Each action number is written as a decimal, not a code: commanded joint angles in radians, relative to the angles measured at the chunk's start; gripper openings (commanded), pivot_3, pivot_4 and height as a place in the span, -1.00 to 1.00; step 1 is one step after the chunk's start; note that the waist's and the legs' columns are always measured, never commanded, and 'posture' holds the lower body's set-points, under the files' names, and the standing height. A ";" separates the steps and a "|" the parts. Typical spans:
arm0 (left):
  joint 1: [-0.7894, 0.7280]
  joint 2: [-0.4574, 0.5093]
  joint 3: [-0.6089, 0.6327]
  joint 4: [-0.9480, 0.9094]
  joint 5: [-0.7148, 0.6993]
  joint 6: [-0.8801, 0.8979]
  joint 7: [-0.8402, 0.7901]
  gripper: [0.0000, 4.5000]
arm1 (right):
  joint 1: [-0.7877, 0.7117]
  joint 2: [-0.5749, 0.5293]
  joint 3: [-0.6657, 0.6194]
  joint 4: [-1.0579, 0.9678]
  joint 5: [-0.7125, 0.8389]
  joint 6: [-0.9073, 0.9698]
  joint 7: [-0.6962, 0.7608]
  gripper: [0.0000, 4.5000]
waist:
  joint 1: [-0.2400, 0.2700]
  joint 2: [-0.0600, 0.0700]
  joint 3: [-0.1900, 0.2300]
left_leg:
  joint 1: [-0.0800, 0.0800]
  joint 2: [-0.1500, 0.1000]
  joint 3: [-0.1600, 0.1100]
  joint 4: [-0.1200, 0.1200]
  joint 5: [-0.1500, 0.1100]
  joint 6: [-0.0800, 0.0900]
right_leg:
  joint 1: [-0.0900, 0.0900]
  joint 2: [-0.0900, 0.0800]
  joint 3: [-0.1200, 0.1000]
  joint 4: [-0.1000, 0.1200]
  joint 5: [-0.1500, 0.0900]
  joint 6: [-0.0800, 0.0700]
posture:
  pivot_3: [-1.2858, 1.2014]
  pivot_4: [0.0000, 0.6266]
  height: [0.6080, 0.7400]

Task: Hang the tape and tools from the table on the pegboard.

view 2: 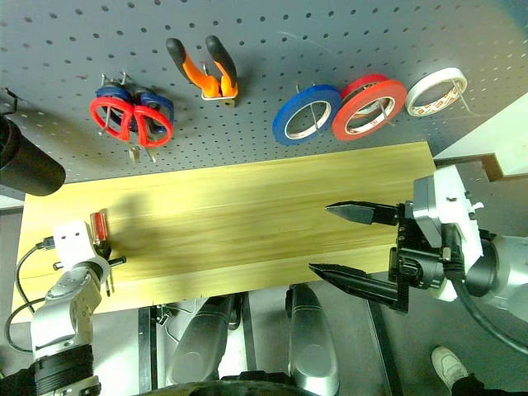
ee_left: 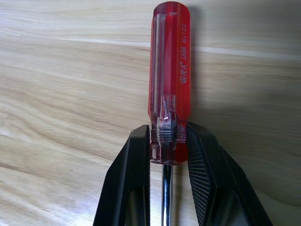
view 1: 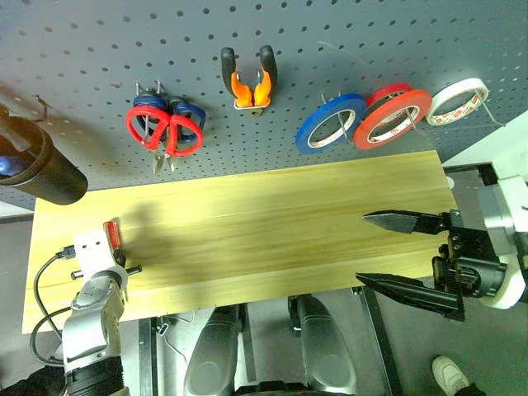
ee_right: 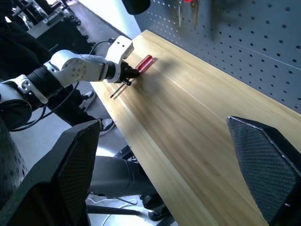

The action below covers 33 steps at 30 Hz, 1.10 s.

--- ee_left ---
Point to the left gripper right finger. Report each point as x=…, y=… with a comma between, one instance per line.
x=211, y=179

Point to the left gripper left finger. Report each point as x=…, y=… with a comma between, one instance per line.
x=122, y=176

